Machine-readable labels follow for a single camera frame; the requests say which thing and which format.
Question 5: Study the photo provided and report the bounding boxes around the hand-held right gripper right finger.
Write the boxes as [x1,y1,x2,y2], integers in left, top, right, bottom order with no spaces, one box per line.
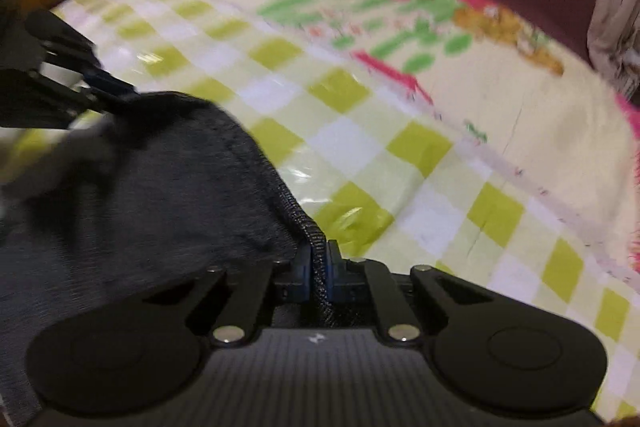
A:
[325,240,496,349]

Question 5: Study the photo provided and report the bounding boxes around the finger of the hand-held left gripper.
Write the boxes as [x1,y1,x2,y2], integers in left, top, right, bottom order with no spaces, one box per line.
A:
[62,88,123,116]
[75,57,142,100]

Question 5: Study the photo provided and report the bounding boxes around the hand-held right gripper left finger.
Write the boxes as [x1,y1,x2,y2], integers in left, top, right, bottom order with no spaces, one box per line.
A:
[145,241,315,349]

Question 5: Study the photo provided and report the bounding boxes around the beige curtain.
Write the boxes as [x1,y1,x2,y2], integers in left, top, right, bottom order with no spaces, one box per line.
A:
[586,0,640,104]

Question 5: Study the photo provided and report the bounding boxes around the dark grey checked pants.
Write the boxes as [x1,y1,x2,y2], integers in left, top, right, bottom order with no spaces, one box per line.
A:
[0,91,333,427]

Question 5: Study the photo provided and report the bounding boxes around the green checked plastic sheet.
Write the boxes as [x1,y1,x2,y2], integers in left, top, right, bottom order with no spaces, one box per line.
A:
[50,0,640,423]

